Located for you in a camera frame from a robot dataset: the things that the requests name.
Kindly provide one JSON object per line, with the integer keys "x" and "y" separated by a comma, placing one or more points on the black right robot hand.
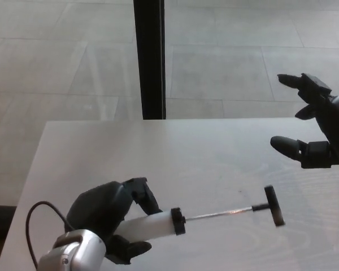
{"x": 337, "y": 127}

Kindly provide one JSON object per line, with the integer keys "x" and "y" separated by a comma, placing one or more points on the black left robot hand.
{"x": 99, "y": 209}

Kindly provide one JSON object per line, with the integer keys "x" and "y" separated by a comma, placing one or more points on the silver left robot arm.
{"x": 76, "y": 251}

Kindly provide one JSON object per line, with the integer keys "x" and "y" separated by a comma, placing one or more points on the dark baseboard strip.
{"x": 0, "y": 221}

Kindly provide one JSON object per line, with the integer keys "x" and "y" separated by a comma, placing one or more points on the black vertical window post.
{"x": 151, "y": 56}

